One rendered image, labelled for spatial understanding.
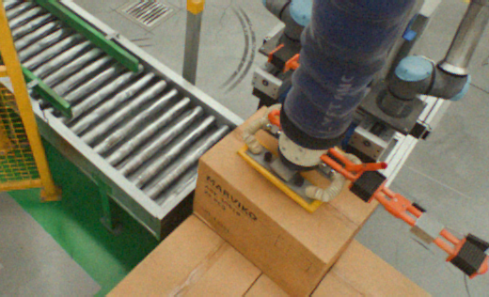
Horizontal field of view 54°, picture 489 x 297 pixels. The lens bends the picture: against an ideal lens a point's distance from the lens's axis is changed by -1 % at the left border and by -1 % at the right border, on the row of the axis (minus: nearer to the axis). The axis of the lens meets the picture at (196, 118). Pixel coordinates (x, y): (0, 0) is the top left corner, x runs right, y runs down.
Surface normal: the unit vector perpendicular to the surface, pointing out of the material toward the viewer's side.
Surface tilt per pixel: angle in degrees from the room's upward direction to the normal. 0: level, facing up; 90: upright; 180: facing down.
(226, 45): 0
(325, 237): 0
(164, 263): 0
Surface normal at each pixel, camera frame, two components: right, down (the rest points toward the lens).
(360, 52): -0.04, 0.86
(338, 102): 0.19, 0.54
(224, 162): 0.07, -0.64
